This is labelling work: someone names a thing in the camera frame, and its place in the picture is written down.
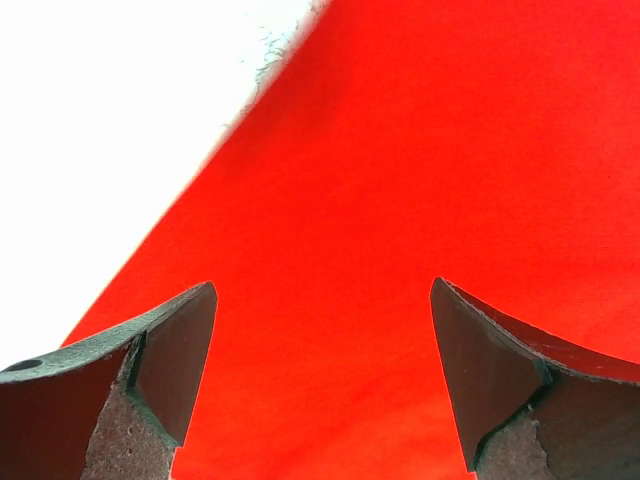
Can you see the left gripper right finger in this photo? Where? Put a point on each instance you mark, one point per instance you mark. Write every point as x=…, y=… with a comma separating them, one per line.
x=531, y=405

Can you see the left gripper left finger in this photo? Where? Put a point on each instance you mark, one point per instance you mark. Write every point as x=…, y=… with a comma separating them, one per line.
x=115, y=405

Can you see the bright red t shirt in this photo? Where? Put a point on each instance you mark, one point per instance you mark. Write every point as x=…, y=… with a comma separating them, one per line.
x=492, y=143

